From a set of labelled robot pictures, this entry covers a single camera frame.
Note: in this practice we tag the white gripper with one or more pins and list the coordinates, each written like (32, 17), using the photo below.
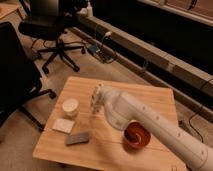
(104, 91)

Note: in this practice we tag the clear labelled plastic bottle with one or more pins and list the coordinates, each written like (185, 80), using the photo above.
(96, 99)

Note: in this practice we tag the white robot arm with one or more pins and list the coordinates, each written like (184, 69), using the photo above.
(121, 108)

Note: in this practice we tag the white spray bottle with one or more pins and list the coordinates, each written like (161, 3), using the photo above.
(89, 9)

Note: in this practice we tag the white cup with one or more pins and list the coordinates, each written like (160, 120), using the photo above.
(70, 107)

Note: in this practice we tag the red bowl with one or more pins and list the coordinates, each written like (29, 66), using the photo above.
(136, 135)

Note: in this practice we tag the wooden table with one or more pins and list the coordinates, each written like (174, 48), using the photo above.
(105, 151)

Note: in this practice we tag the white square sponge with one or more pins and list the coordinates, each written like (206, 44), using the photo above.
(63, 125)

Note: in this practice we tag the grey rectangular block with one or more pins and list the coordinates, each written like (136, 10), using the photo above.
(77, 138)

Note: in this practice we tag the black office chair left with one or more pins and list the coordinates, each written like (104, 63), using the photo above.
(20, 79)

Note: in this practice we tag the black office chair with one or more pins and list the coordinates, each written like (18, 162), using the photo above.
(20, 79)
(47, 20)

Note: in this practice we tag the black office chair rear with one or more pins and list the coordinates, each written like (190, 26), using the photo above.
(47, 20)

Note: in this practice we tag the power strip with cables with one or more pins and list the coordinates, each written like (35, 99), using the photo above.
(99, 53)

